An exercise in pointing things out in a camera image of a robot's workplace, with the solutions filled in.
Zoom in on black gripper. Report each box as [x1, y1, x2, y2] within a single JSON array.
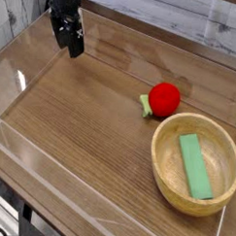
[[49, 0, 84, 58]]

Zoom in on red plush fruit green leaf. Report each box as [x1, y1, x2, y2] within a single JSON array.
[[140, 83, 181, 118]]

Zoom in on black table leg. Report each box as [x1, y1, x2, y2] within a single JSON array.
[[20, 203, 33, 222]]

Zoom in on green rectangular block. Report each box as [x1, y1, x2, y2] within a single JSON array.
[[179, 134, 213, 200]]

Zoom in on wooden bowl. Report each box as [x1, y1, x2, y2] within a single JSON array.
[[152, 113, 236, 217]]

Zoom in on clear acrylic tray wall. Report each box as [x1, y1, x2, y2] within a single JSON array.
[[0, 119, 157, 236]]

